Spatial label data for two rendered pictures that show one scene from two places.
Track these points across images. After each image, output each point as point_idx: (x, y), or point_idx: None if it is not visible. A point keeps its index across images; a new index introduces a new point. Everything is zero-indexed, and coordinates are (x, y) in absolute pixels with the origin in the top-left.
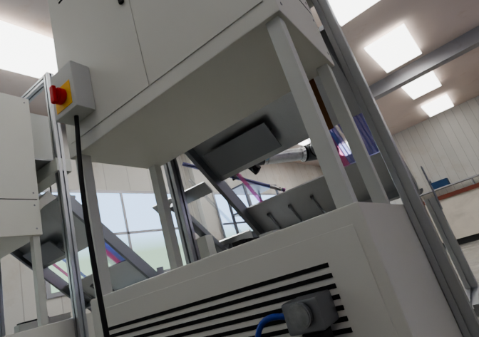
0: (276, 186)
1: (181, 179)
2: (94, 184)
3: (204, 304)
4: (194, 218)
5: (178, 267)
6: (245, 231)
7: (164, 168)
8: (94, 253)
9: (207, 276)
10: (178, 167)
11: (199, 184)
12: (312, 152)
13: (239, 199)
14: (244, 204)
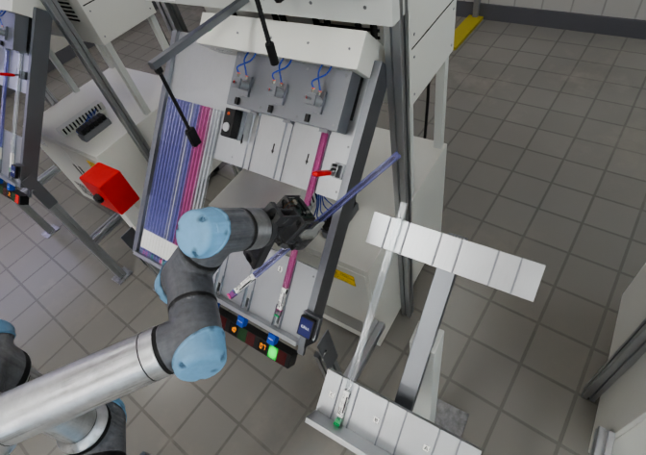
0: (242, 281)
1: (390, 144)
2: (435, 79)
3: None
4: (430, 289)
5: (376, 127)
6: (337, 373)
7: (409, 120)
8: (425, 112)
9: None
10: (389, 128)
11: (386, 214)
12: (0, 391)
13: (323, 252)
14: (319, 265)
